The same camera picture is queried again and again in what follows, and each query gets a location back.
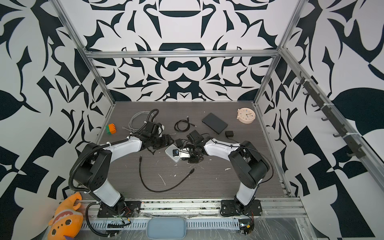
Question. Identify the orange green toy block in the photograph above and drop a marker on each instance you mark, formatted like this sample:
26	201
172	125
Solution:
111	129

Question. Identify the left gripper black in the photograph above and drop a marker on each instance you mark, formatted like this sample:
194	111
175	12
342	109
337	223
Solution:
167	141

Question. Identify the black wall hook rail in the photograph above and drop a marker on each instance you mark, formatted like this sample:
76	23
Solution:
333	115

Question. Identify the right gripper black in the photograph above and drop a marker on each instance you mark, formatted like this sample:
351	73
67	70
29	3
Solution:
192	146

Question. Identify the black flat switch box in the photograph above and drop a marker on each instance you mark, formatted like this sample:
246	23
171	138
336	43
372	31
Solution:
215	123

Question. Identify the black power adapter with cable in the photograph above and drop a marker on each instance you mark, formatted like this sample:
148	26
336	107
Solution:
182	145

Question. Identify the grey blue cushion pad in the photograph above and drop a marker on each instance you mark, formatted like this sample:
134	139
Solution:
166	228

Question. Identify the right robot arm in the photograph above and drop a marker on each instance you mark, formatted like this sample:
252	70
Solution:
250	166

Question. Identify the white network switch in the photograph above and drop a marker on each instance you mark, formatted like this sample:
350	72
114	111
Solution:
173	153

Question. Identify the orange plush fish toy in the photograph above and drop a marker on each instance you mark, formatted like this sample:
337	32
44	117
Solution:
67	221

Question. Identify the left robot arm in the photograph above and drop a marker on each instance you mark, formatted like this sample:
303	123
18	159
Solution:
89	173

